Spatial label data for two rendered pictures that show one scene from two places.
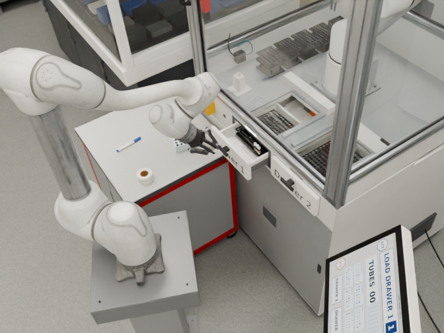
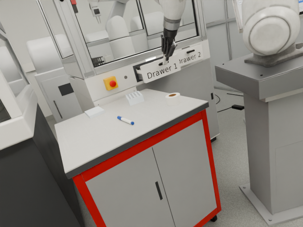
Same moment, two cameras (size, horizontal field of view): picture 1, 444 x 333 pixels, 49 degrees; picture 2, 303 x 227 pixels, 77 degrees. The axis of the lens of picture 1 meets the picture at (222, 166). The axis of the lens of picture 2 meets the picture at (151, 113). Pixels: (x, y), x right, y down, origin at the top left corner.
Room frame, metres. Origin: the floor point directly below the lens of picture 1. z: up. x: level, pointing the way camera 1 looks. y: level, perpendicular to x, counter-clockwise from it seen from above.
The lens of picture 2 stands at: (1.55, 1.22, 1.07)
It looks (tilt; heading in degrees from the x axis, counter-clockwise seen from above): 21 degrees down; 275
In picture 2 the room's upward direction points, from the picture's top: 15 degrees counter-clockwise
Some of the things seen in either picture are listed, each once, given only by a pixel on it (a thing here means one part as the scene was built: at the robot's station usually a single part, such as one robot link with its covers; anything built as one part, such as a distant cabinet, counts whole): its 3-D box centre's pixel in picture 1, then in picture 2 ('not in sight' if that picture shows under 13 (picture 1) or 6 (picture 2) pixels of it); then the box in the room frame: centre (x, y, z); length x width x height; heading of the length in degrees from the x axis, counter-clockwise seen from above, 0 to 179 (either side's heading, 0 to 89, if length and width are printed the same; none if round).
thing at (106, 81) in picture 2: (207, 105); (110, 83); (1.85, 0.04, 0.88); 0.07 x 0.05 x 0.07; 29
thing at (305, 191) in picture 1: (294, 185); (187, 56); (1.29, -0.29, 0.87); 0.29 x 0.02 x 0.11; 29
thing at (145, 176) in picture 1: (145, 176); (173, 99); (1.51, 0.35, 0.78); 0.07 x 0.07 x 0.04
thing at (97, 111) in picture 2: not in sight; (94, 111); (1.95, 0.21, 0.77); 0.13 x 0.09 x 0.02; 120
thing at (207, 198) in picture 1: (163, 187); (140, 173); (1.78, 0.33, 0.38); 0.62 x 0.58 x 0.76; 29
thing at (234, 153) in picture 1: (230, 152); (161, 68); (1.52, -0.04, 0.87); 0.29 x 0.02 x 0.11; 29
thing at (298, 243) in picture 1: (328, 170); (144, 112); (1.76, -0.58, 0.40); 1.03 x 0.95 x 0.80; 29
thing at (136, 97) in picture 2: (185, 141); (134, 97); (1.71, 0.16, 0.78); 0.12 x 0.08 x 0.04; 104
